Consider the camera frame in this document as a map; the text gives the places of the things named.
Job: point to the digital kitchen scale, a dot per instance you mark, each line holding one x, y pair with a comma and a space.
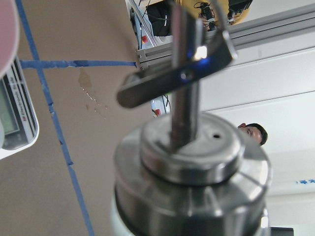
19, 127

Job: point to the pink paper cup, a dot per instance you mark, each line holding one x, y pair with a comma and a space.
9, 34

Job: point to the person in black shirt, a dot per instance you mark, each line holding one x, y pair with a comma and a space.
255, 131

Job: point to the aluminium frame post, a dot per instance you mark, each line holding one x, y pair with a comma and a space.
290, 23

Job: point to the glass sauce bottle metal spout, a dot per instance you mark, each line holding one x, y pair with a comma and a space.
187, 173

